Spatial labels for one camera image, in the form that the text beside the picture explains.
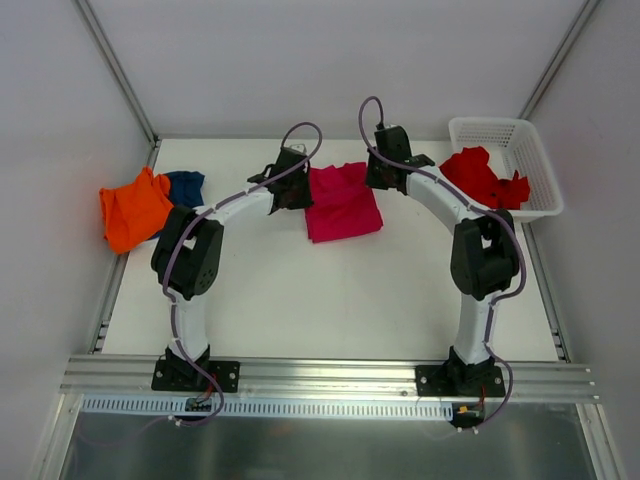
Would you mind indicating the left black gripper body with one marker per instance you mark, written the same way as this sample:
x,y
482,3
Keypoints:
x,y
292,195

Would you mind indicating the magenta t shirt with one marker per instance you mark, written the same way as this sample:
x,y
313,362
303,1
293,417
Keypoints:
x,y
343,206

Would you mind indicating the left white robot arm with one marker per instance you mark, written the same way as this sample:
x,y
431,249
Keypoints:
x,y
186,261

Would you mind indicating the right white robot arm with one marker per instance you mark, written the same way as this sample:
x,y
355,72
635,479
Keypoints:
x,y
485,256

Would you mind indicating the red t shirt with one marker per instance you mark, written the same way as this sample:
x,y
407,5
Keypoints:
x,y
469,170

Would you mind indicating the navy blue t shirt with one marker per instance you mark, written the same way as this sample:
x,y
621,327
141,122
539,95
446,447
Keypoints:
x,y
175,188

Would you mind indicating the white plastic basket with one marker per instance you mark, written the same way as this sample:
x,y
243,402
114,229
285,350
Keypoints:
x,y
514,147

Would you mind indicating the orange t shirt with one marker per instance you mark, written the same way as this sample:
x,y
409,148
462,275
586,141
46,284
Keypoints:
x,y
135,212

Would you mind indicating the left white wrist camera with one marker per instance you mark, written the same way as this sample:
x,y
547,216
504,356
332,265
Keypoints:
x,y
297,148

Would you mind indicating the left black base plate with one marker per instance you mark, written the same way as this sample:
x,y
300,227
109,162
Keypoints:
x,y
177,375

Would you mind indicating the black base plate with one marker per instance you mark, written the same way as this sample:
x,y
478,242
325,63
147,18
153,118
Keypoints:
x,y
177,375
459,381

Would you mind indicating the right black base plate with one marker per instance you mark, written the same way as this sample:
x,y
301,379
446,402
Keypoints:
x,y
459,381

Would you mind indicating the aluminium mounting rail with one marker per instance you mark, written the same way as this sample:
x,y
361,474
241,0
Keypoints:
x,y
538,382

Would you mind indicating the white slotted cable duct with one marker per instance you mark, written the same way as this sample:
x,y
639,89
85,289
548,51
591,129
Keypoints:
x,y
269,408

